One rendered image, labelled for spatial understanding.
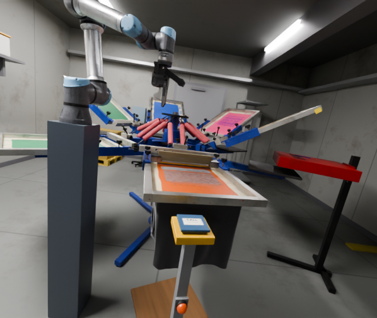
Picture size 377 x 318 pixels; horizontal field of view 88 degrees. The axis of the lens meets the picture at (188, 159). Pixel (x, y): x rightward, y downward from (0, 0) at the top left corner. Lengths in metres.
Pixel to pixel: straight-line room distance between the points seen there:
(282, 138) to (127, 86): 4.29
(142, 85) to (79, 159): 4.39
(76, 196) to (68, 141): 0.29
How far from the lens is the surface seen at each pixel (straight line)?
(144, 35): 1.05
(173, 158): 1.40
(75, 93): 1.14
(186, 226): 0.68
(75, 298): 1.59
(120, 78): 5.54
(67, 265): 1.45
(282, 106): 5.78
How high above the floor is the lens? 1.32
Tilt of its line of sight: 12 degrees down
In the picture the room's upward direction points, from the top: 9 degrees clockwise
